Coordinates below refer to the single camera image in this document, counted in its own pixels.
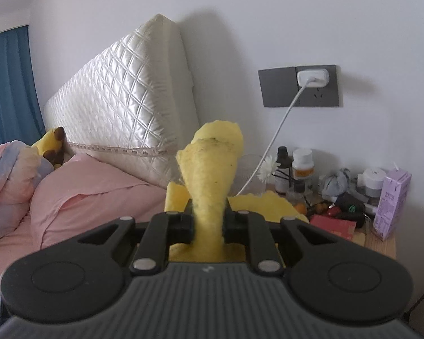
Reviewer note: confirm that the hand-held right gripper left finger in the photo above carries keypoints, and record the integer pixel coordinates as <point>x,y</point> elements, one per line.
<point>180,226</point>

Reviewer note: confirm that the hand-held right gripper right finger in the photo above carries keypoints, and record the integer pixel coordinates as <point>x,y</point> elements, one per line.
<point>236,226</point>

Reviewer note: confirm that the yellow cleaning cloth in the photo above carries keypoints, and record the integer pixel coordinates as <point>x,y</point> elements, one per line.
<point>208,183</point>

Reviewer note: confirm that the white artificial flower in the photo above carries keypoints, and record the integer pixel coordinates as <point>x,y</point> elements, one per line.
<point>267,169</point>

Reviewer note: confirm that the small glass diffuser bottle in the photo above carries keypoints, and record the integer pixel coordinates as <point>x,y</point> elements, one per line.
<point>296,194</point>

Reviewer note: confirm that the brown bottle with black cap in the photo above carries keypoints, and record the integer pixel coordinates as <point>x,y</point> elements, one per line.
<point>283,162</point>

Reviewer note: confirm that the white-capped pill bottle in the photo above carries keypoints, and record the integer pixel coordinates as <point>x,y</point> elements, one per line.
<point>302,169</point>

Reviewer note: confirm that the pink pillow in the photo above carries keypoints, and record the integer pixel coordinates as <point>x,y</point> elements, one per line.
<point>92,197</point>

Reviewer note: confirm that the red flat box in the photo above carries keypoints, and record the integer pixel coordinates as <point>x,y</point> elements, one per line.
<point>334,226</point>

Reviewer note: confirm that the grey crumpled cloth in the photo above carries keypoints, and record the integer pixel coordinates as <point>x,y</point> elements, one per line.
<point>335,183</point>

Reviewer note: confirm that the black gadget with green mark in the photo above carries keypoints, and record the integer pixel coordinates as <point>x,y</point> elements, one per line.
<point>349,206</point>

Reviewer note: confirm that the wooden nightstand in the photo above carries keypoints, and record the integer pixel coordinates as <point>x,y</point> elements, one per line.
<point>374,247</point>

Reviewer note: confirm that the cream quilted headboard cushion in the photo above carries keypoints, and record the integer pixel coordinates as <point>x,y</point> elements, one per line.
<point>127,95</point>

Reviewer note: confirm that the yellow plush toy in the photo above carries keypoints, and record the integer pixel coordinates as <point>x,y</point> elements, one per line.
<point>47,143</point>

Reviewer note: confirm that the purple drink carton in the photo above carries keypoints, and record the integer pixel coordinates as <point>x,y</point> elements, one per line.
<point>392,204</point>

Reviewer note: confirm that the white plug charger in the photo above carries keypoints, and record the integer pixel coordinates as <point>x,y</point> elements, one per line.
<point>312,77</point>

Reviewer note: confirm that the pink and blue blanket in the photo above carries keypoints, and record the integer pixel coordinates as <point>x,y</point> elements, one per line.
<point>7,183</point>

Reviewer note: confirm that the blue curtain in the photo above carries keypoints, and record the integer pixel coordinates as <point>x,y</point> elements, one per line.
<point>10,88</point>

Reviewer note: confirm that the grey wall socket plate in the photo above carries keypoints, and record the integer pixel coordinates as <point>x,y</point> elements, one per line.
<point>275,88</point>

